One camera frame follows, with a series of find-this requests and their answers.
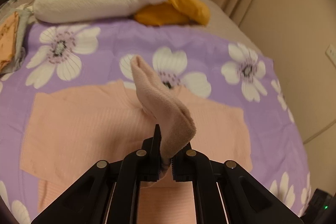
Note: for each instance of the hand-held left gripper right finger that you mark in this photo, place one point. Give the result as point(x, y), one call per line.
point(178, 169)

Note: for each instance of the grey cloth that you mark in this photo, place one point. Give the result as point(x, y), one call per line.
point(23, 29)

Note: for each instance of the white wall socket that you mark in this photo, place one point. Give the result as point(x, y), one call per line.
point(331, 54)

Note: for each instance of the orange printed cloth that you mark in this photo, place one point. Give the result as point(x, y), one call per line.
point(6, 37)

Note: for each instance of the purple floral blanket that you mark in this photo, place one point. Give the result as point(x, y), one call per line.
point(131, 40)

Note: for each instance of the beige bed sheet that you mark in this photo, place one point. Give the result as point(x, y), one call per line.
point(231, 27)

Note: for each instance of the pink knit sweater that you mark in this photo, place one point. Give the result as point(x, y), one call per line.
point(78, 129)

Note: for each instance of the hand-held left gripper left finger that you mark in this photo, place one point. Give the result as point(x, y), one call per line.
point(156, 161)

